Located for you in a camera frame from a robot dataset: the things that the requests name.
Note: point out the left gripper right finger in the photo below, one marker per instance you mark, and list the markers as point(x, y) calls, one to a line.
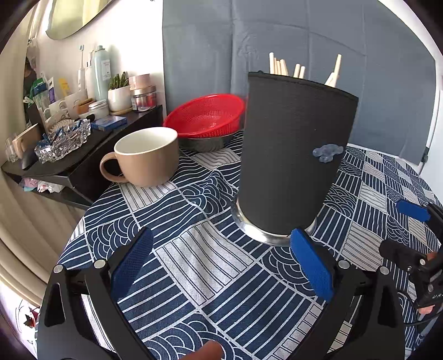
point(378, 329)

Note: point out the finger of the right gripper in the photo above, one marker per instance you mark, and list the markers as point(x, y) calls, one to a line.
point(403, 257)
point(413, 210)

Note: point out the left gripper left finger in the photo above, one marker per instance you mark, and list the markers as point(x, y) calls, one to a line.
point(80, 318)

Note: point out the wooden chopstick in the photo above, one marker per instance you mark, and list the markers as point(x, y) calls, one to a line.
point(283, 67)
point(277, 67)
point(272, 62)
point(296, 72)
point(302, 72)

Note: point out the person's right hand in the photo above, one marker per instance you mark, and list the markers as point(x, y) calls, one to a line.
point(427, 310)

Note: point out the person's left hand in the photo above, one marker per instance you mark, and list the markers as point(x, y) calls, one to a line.
point(211, 350)

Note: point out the white board panel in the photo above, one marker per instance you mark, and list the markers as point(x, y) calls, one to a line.
point(432, 171)

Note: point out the beige curtain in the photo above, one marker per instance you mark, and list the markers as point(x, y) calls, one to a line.
point(34, 232)

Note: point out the blue patterned tablecloth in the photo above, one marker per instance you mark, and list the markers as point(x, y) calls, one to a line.
point(205, 279)

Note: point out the black utensil holder cup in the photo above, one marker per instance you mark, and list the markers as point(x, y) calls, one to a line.
point(295, 136)

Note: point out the black side shelf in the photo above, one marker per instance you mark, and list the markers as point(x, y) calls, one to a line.
point(78, 172)

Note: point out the chopstick in holder middle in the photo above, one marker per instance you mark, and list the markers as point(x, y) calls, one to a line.
point(330, 78)

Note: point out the chopstick in holder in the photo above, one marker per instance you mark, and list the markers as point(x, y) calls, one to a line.
point(330, 78)
point(336, 70)

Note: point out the chopstick in holder left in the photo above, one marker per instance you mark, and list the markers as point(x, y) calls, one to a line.
point(336, 70)

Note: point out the crystal glass tray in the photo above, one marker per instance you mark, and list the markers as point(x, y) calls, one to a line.
point(58, 144)

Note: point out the beige ceramic mug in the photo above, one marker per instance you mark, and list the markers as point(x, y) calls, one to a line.
point(147, 157)

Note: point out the blue card box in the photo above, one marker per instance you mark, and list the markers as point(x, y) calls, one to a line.
point(109, 122)

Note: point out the white round tin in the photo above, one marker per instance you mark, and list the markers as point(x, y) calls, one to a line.
point(99, 109)

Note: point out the red mesh colander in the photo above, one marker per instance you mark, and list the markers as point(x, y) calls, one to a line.
point(214, 115)

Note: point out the small potted succulent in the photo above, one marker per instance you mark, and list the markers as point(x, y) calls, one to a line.
point(119, 94)

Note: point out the glass candle jar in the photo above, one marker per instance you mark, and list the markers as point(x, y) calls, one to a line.
point(144, 99)

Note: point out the electric toothbrush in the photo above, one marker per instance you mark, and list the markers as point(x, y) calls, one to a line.
point(81, 71)

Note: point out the pink lidded jar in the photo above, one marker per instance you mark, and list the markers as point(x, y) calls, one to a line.
point(139, 81)

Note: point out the grey-blue backdrop cloth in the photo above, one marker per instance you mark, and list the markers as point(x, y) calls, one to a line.
point(212, 46)

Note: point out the pale green spray bottle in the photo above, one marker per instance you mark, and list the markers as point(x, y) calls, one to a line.
point(102, 70)

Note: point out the round wall mirror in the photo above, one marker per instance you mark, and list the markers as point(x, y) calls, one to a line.
point(66, 17)

